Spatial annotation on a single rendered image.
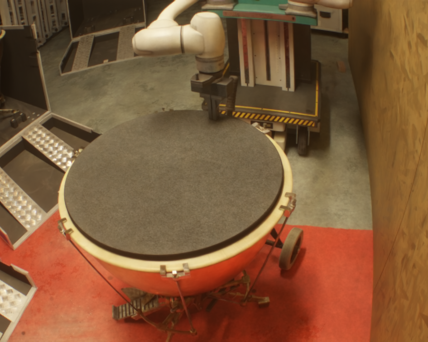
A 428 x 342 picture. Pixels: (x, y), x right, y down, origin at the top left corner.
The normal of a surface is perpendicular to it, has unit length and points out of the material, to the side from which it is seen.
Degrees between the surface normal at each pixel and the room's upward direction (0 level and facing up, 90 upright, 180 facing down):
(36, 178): 2
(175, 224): 0
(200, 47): 94
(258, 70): 90
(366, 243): 0
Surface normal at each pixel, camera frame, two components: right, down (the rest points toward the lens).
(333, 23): -0.20, 0.62
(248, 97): -0.07, -0.78
